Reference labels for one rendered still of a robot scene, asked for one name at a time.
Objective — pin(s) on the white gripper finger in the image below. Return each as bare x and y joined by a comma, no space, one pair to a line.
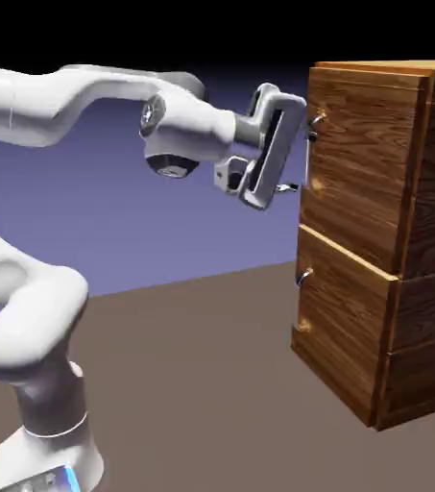
288,187
312,134

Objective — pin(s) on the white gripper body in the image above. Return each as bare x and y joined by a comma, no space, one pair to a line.
284,115

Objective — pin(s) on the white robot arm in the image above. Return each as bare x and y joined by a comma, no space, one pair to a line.
186,119

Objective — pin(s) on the tall wooden cabinet door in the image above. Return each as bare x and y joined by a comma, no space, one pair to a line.
363,161

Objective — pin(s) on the wooden cabinet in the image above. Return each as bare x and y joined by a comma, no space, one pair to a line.
432,230

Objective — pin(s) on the short wooden cabinet door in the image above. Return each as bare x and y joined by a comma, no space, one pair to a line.
347,338

